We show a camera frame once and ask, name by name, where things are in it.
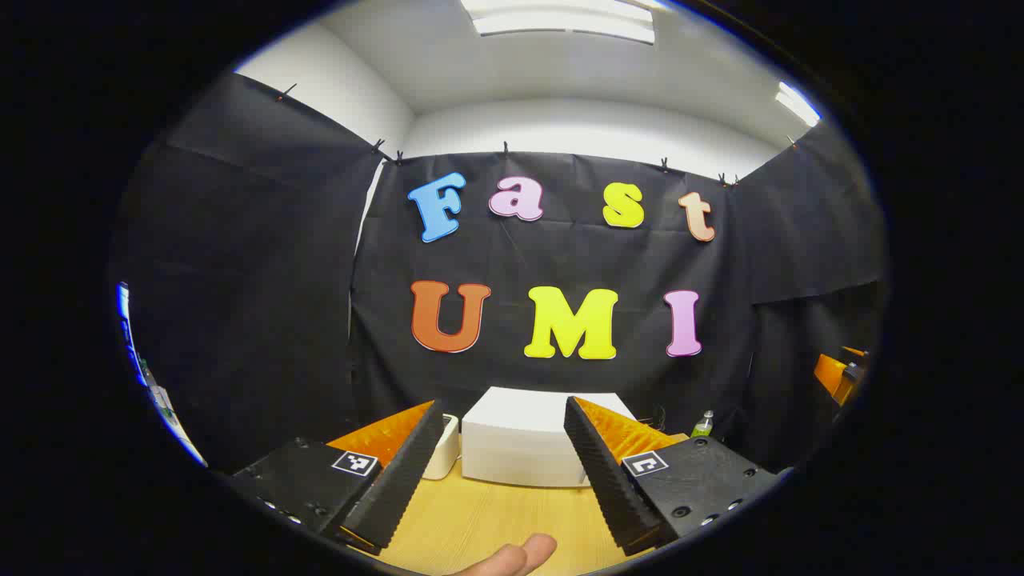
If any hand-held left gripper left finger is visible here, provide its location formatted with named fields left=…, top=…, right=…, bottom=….
left=230, top=398, right=446, bottom=554

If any small ceiling light panel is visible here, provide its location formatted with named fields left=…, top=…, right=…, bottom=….
left=774, top=80, right=822, bottom=127

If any long ceiling light panel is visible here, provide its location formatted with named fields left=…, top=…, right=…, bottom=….
left=460, top=0, right=657, bottom=45

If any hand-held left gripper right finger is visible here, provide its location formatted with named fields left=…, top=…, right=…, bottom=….
left=563, top=395, right=782, bottom=558

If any white microwave oven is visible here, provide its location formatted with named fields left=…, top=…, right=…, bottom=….
left=461, top=387, right=639, bottom=489

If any white toaster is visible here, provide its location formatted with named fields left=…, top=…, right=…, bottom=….
left=422, top=414, right=461, bottom=481

